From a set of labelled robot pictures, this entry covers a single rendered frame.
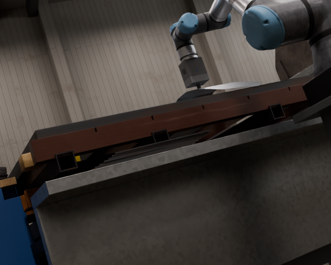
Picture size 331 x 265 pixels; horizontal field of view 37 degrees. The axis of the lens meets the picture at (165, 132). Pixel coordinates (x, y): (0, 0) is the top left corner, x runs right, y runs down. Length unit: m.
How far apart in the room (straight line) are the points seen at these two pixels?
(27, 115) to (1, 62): 1.41
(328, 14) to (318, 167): 0.54
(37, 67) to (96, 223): 11.18
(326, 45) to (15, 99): 11.00
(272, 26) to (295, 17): 0.07
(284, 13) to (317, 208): 0.64
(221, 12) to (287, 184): 0.73
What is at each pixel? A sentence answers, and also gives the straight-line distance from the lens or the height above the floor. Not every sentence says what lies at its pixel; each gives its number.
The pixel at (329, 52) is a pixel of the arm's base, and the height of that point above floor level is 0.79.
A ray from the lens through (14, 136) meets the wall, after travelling 11.81.
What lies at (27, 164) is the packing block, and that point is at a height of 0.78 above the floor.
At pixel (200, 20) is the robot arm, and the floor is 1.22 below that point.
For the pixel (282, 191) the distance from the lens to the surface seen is 1.57.
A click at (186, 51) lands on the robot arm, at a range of 2.05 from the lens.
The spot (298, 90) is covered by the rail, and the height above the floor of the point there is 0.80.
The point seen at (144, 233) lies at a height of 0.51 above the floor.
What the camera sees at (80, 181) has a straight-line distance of 1.13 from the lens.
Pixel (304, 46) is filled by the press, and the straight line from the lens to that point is 6.42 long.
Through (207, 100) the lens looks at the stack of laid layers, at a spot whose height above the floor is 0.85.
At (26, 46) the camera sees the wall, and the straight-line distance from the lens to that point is 12.60.
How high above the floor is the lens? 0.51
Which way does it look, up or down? 10 degrees up
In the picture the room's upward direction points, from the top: 18 degrees counter-clockwise
